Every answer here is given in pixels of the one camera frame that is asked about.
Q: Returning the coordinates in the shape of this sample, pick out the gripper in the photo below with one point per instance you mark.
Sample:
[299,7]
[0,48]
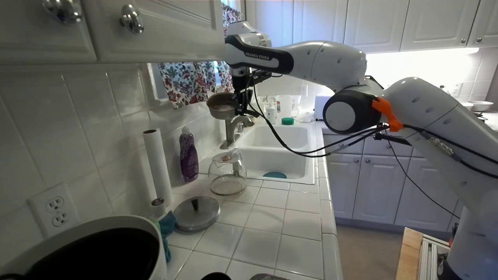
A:
[241,83]

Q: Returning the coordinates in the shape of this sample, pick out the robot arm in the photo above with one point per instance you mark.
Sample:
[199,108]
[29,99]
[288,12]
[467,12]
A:
[327,62]

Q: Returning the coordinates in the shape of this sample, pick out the brushed metal tap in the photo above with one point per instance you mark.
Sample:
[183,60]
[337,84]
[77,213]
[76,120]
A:
[232,130]

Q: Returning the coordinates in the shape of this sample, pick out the white pump soap bottle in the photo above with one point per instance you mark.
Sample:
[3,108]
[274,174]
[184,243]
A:
[271,114]

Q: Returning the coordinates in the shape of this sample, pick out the white plastic container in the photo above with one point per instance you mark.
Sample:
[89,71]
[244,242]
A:
[286,105]

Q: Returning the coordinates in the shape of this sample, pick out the green round lid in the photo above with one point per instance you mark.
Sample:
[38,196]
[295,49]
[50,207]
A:
[287,121]

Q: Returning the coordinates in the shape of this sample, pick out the white double sink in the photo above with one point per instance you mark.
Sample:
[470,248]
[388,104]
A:
[272,155]

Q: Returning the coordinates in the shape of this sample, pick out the floral curtain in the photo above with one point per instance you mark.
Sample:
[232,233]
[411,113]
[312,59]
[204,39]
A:
[183,83]

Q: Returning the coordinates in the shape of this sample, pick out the glass coffee pot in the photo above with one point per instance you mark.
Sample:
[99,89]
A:
[227,175]

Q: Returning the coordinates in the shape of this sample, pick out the blue dish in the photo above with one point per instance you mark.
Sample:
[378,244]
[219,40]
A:
[274,175]

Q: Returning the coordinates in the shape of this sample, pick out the purple dish soap bottle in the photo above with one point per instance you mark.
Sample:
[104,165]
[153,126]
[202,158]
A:
[189,159]

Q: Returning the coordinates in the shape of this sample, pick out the white toaster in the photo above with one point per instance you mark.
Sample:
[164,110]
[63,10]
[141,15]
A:
[321,107]

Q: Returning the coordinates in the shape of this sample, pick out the window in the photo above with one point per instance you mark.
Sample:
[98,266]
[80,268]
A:
[155,83]

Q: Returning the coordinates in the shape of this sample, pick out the white paper towel roll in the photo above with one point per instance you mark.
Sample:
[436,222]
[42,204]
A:
[157,163]

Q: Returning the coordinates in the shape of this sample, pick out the white cabinet door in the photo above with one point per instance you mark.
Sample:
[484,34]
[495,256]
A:
[175,31]
[35,39]

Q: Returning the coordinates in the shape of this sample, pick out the round metal lid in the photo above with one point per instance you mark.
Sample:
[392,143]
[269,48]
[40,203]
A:
[196,214]

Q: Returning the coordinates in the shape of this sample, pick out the teal cloth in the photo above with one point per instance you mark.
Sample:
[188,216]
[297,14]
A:
[168,225]

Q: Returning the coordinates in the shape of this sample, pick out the chrome cabinet knob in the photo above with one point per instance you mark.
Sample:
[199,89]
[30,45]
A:
[64,9]
[131,18]

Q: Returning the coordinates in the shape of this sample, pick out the row of white lower cabinets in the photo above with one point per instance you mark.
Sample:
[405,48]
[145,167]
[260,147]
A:
[369,186]

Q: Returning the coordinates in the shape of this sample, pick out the row of white cabinets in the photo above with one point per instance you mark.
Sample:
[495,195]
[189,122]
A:
[389,23]
[369,186]

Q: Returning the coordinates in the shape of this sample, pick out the row of white upper cabinets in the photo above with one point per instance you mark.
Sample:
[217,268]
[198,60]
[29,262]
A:
[389,23]

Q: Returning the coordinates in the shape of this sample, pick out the white appliance with black bowl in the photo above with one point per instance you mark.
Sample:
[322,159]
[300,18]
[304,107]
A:
[97,249]

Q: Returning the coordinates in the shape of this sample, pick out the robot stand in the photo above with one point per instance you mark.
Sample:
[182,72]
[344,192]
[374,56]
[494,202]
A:
[412,256]

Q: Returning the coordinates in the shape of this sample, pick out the white bowl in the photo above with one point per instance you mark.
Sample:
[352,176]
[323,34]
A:
[481,105]

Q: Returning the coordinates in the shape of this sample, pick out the white wall socket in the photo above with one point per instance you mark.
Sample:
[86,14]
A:
[303,90]
[54,210]

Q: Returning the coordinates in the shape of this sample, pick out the white wall cabinet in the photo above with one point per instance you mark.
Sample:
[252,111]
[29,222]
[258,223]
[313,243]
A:
[116,35]

